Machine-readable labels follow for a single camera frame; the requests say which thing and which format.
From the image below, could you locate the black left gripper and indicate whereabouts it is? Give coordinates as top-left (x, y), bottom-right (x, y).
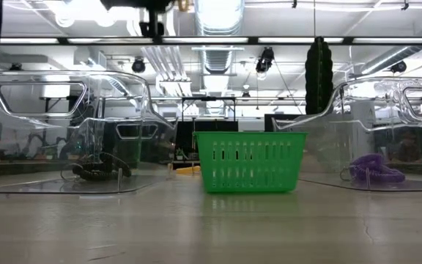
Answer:
top-left (100, 0), bottom-right (177, 37)

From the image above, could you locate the yellow spring keychain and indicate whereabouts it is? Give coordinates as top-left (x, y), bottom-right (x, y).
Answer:
top-left (175, 165), bottom-right (201, 176)

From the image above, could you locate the black spring keychain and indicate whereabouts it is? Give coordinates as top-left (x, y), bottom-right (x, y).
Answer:
top-left (59, 152), bottom-right (133, 183)

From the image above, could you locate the purple spring keychain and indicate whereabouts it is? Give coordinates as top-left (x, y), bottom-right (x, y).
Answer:
top-left (339, 153), bottom-right (407, 184)

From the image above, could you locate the black computer monitor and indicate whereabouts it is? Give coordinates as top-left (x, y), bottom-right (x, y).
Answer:
top-left (264, 113), bottom-right (304, 133)
top-left (177, 120), bottom-right (240, 155)

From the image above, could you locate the clear plastic bin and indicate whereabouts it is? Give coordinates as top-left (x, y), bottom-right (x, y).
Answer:
top-left (270, 76), bottom-right (422, 193)
top-left (0, 70), bottom-right (179, 195)

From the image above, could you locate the green plastic slotted basket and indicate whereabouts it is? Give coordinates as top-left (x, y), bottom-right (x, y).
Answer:
top-left (193, 131), bottom-right (308, 194)

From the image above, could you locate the dark green cactus figure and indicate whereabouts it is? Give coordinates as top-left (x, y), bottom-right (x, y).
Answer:
top-left (304, 36), bottom-right (336, 116)

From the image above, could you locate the person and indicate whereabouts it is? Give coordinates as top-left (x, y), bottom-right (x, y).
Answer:
top-left (396, 131), bottom-right (422, 163)

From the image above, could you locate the silver ventilation duct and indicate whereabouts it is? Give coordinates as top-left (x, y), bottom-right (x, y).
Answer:
top-left (193, 0), bottom-right (245, 75)

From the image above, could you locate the black overhead frame bar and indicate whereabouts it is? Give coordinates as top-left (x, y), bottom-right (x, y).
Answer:
top-left (0, 35), bottom-right (422, 46)

